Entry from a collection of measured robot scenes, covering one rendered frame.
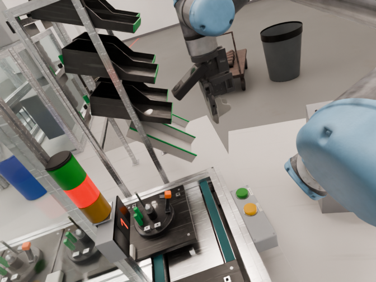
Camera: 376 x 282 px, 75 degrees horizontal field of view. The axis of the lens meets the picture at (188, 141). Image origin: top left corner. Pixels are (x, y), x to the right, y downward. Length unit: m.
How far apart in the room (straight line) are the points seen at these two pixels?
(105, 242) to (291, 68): 3.34
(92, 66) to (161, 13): 9.25
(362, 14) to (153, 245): 0.74
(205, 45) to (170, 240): 0.57
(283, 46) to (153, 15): 7.27
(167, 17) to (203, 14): 9.55
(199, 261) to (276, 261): 0.23
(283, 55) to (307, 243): 2.87
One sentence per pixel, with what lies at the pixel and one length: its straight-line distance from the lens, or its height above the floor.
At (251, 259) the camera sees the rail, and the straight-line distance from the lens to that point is 0.75.
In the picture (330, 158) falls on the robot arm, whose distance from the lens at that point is 0.23.
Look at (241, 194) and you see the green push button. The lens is 0.85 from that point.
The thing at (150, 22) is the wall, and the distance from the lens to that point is 10.21.
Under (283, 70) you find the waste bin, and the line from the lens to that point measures 3.59.
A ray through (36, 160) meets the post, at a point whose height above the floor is 1.43.
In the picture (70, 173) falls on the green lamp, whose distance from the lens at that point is 0.48.
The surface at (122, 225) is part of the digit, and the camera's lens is 0.59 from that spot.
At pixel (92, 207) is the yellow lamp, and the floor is 1.30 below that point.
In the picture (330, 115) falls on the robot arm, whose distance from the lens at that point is 0.23.
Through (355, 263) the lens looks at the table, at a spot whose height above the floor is 0.86.
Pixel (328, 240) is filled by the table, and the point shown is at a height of 0.86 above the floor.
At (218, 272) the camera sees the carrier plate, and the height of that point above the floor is 0.97.
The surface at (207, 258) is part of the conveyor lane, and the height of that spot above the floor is 0.92.
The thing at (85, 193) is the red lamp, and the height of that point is 1.34.
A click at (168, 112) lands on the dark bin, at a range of 0.95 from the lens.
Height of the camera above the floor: 1.61
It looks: 34 degrees down
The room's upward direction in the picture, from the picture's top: 21 degrees counter-clockwise
